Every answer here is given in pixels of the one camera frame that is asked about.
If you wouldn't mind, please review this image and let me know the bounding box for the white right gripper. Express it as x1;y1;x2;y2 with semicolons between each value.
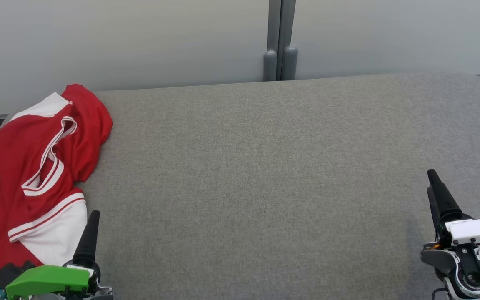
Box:
426;169;480;250

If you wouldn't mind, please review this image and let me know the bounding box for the grey rounded post foot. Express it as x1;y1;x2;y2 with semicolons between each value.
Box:
281;45;298;81
263;50;278;82

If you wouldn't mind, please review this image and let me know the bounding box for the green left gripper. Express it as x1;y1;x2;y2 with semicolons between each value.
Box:
5;210;102;300

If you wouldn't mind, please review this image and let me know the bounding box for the grey partition post with slots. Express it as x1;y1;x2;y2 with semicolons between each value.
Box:
267;0;297;80

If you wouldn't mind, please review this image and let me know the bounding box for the red shirt with white sleeves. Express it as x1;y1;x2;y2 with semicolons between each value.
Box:
0;83;113;292

